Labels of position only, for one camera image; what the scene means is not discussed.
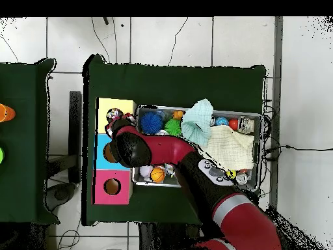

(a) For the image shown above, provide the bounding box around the colourful spotted fabric scrap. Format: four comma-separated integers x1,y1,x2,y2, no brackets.
105,107,124,122

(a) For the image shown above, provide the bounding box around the mint muslin cloth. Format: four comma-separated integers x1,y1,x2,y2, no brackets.
180,98,215,148

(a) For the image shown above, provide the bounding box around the shallow clear mesh bin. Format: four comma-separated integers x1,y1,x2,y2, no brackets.
131,104,263,193

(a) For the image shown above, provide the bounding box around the wooden box with three holes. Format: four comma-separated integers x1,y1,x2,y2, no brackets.
92,97,137,205

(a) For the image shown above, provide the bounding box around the blue spiky ball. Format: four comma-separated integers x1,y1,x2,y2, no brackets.
140,111,164,135

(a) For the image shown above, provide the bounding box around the green spiky ball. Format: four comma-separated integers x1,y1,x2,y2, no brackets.
164,118,182,137

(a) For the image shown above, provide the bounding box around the white baseball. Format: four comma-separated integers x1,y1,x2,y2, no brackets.
139,164,153,179

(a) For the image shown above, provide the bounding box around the dark green table cloth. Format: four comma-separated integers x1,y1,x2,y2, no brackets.
81,53,267,227

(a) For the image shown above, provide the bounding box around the small orange basketball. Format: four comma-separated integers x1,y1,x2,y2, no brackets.
150,166,167,184

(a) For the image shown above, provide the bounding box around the cream muslin cloth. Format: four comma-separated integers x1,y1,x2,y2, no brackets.
202,125,255,171

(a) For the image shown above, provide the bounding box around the dark green side table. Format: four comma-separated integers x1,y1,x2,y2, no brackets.
0,57,60,226

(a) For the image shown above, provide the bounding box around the orange cone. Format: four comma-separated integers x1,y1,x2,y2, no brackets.
0,103,16,123

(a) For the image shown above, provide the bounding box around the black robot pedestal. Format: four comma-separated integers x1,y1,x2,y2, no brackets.
139,222,201,250

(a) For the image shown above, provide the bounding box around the black power cable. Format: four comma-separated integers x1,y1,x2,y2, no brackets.
262,144,333,161

